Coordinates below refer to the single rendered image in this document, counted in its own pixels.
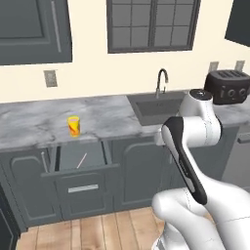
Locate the yellow smoothie cup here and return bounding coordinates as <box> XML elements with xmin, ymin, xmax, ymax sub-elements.
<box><xmin>66</xmin><ymin>115</ymin><xmax>81</xmax><ymax>139</ymax></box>

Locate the black toaster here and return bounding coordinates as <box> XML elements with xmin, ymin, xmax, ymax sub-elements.
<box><xmin>203</xmin><ymin>68</ymin><xmax>250</xmax><ymax>105</ymax></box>

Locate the dark appliance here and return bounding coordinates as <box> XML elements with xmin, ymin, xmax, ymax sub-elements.
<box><xmin>0</xmin><ymin>185</ymin><xmax>21</xmax><ymax>250</ymax></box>

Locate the silver drawer handle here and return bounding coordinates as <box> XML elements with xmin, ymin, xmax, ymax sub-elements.
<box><xmin>67</xmin><ymin>184</ymin><xmax>100</xmax><ymax>194</ymax></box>

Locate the grey wall cupboard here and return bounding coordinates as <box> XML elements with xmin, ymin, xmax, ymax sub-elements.
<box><xmin>224</xmin><ymin>0</ymin><xmax>250</xmax><ymax>48</ymax></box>

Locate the silver wall cupboard handle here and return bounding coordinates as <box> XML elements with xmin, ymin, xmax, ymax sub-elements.
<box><xmin>50</xmin><ymin>0</ymin><xmax>63</xmax><ymax>54</ymax></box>

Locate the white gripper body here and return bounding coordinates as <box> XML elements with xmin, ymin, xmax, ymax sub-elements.
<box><xmin>153</xmin><ymin>128</ymin><xmax>166</xmax><ymax>146</ymax></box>

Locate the grey wall socket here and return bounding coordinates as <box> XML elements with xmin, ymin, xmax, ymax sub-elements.
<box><xmin>234</xmin><ymin>60</ymin><xmax>246</xmax><ymax>71</ymax></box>
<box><xmin>208</xmin><ymin>61</ymin><xmax>220</xmax><ymax>73</ymax></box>
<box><xmin>43</xmin><ymin>69</ymin><xmax>59</xmax><ymax>89</ymax></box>

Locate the grey wall cupboard door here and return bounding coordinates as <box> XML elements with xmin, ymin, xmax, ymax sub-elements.
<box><xmin>0</xmin><ymin>0</ymin><xmax>73</xmax><ymax>66</ymax></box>

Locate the dark framed window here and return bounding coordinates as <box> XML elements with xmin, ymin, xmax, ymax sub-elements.
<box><xmin>105</xmin><ymin>0</ymin><xmax>202</xmax><ymax>55</ymax></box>

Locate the silver tap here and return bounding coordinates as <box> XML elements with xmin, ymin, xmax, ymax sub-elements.
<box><xmin>154</xmin><ymin>67</ymin><xmax>170</xmax><ymax>100</ymax></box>

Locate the silver cupboard door handle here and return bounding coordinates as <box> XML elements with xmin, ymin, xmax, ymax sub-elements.
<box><xmin>40</xmin><ymin>150</ymin><xmax>50</xmax><ymax>175</ymax></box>

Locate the open grey drawer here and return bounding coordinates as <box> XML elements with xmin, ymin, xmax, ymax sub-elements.
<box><xmin>40</xmin><ymin>140</ymin><xmax>122</xmax><ymax>223</ymax></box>

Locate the grey base cupboard door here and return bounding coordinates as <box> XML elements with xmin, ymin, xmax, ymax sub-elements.
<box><xmin>109</xmin><ymin>139</ymin><xmax>173</xmax><ymax>212</ymax></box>
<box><xmin>0</xmin><ymin>147</ymin><xmax>63</xmax><ymax>229</ymax></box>
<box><xmin>189</xmin><ymin>126</ymin><xmax>240</xmax><ymax>184</ymax></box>

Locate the grey sink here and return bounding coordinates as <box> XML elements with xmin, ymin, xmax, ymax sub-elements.
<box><xmin>126</xmin><ymin>91</ymin><xmax>190</xmax><ymax>127</ymax></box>

